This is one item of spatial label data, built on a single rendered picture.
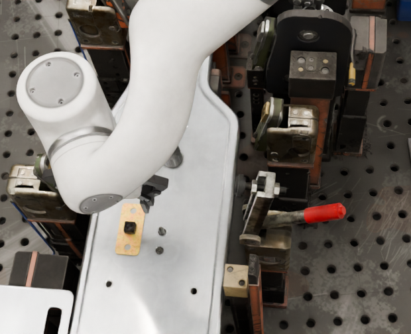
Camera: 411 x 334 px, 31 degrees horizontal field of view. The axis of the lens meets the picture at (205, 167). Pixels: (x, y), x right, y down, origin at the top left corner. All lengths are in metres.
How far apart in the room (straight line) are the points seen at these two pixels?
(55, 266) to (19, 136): 0.51
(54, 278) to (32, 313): 0.07
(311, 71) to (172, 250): 0.34
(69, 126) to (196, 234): 0.43
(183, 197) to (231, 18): 0.51
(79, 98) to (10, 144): 0.88
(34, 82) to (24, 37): 0.99
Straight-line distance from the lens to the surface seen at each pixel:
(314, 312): 1.41
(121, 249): 1.15
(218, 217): 1.15
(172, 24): 0.71
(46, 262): 1.20
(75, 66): 0.78
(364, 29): 1.22
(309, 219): 1.01
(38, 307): 1.16
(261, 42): 1.21
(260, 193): 0.93
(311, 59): 1.14
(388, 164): 1.53
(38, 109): 0.76
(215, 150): 1.20
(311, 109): 1.15
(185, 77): 0.74
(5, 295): 1.18
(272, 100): 1.11
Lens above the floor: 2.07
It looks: 65 degrees down
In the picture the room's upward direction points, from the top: 11 degrees counter-clockwise
